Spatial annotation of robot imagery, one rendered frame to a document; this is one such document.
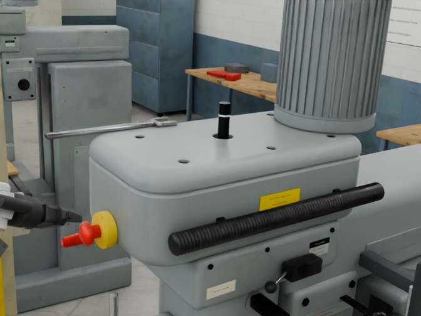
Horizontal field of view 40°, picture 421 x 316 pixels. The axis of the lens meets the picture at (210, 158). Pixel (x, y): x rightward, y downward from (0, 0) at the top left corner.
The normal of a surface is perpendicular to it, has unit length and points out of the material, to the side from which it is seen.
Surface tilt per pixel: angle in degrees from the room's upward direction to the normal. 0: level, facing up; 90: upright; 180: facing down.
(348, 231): 90
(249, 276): 90
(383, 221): 90
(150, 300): 0
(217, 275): 90
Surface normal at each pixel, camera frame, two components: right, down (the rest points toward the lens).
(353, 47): 0.16, 0.33
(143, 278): 0.05, -0.95
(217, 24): -0.82, 0.15
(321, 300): 0.57, 0.29
